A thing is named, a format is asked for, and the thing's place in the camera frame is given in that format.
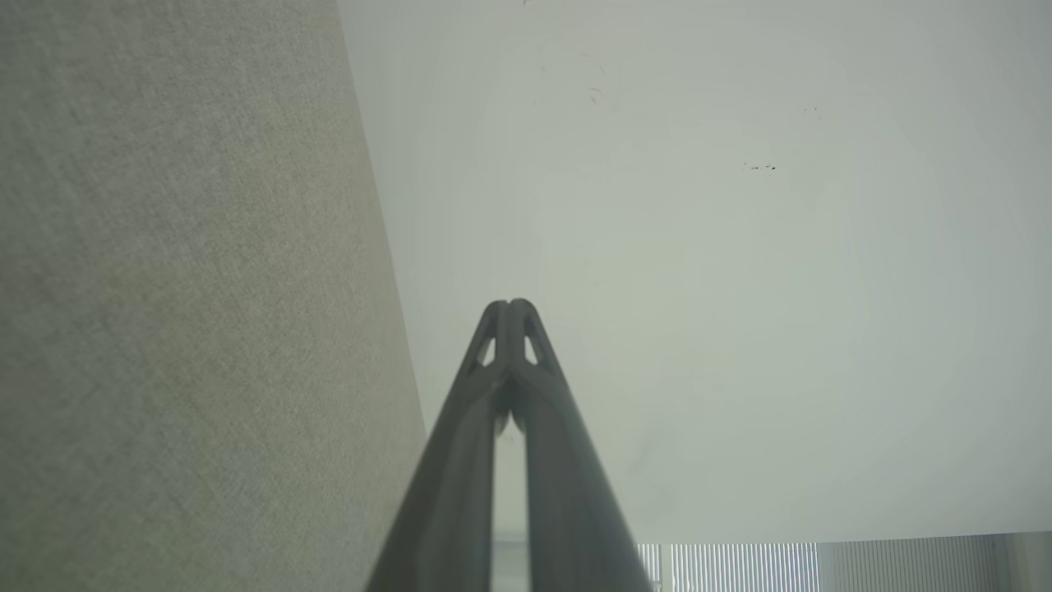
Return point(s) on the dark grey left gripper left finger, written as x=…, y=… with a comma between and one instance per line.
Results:
x=448, y=493

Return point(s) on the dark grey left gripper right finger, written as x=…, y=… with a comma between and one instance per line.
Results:
x=567, y=493

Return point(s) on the white slatted panel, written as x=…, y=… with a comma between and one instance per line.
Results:
x=740, y=567

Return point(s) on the grey fabric sofa seat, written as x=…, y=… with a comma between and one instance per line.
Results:
x=181, y=312

